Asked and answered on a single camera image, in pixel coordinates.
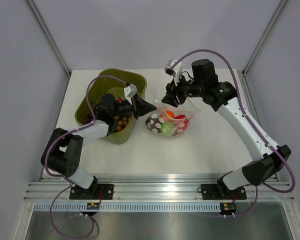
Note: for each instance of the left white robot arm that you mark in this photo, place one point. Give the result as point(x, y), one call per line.
point(63, 151)

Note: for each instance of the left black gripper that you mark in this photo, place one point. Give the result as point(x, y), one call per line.
point(140, 107)

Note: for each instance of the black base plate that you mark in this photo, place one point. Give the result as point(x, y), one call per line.
point(210, 191)
point(99, 191)

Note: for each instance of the red apple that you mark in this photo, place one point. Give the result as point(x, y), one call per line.
point(181, 122)

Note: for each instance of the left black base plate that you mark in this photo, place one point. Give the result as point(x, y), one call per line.
point(99, 191)

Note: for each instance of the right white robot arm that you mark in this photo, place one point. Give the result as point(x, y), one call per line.
point(267, 155)

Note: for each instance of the aluminium mounting rail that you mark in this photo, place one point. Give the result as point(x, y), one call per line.
point(131, 188)

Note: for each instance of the white slotted cable duct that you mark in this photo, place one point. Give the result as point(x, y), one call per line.
point(129, 207)

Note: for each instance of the dark purple grape bunch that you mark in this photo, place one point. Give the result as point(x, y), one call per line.
point(88, 119)

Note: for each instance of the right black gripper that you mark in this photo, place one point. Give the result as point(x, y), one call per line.
point(172, 91)

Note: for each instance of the olive green plastic bin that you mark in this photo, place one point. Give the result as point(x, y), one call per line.
point(109, 81)

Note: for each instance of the right aluminium frame post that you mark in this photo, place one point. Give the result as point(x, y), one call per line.
point(265, 35)

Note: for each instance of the orange fruit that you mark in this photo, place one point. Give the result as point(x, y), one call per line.
point(169, 114)

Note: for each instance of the left aluminium frame post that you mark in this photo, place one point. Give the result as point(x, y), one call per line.
point(49, 37)

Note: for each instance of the clear zip top bag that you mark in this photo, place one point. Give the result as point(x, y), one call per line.
point(189, 109)

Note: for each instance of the tan longan bunch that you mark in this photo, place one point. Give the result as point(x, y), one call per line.
point(122, 122)

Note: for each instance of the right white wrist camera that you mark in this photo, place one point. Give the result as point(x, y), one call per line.
point(174, 69)

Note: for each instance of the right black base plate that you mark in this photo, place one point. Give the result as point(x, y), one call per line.
point(210, 191)

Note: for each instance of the aluminium frame post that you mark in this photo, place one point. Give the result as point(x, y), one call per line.
point(265, 35)
point(49, 37)

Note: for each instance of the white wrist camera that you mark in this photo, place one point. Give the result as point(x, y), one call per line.
point(174, 69)
point(129, 91)

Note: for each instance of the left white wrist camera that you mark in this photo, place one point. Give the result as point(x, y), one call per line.
point(129, 91)

